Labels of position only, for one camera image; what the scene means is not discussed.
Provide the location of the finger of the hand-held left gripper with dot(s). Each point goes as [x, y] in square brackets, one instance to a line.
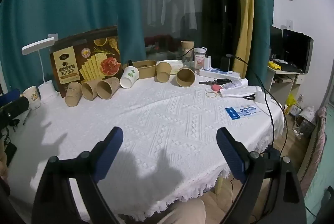
[10, 97]
[17, 108]

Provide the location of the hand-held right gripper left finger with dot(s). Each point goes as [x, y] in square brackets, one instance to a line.
[109, 153]

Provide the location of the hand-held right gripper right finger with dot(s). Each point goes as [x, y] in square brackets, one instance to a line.
[231, 154]

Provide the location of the white cartoon print cup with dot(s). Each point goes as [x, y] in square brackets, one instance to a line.
[32, 98]

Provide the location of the kraft paper cup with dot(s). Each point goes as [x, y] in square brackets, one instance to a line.
[185, 77]
[73, 94]
[107, 87]
[187, 49]
[163, 72]
[90, 90]

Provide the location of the white cup with green print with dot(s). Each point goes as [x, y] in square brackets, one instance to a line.
[129, 77]

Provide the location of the white desk lamp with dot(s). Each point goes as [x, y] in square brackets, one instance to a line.
[48, 89]

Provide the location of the blue and white leaflet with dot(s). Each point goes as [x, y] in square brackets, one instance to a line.
[244, 111]

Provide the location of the black scissors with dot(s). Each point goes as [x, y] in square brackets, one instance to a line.
[251, 96]

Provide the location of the white textured tablecloth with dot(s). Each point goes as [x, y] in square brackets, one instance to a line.
[161, 119]

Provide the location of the yellow rubber band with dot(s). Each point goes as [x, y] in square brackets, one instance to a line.
[206, 95]

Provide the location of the pink small object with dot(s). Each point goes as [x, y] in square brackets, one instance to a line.
[215, 88]

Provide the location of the white tube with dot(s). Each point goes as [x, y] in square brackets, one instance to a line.
[234, 84]

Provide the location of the brown cracker box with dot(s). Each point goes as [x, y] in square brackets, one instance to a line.
[78, 62]

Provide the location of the yellow plastic bag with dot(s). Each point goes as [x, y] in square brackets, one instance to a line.
[291, 102]

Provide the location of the white power strip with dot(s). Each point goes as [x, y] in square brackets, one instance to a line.
[219, 73]

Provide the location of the pink patterned blanket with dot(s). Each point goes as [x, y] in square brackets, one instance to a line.
[317, 145]

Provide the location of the light wooden desk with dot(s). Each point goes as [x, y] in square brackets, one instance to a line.
[283, 83]

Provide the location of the kraft paper bowl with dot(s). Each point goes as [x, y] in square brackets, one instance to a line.
[146, 71]

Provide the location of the black power adapter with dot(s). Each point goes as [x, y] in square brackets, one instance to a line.
[225, 63]

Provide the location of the white charger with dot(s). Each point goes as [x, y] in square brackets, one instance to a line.
[208, 63]

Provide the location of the yellow packet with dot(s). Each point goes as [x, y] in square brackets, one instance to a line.
[275, 65]

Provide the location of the white lidded jar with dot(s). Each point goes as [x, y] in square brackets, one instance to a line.
[200, 58]

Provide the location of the white tissue pack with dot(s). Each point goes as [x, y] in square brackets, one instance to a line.
[177, 65]

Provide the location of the black monitor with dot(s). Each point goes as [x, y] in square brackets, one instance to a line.
[297, 50]

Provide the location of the yellow curtain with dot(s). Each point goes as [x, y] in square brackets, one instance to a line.
[244, 17]

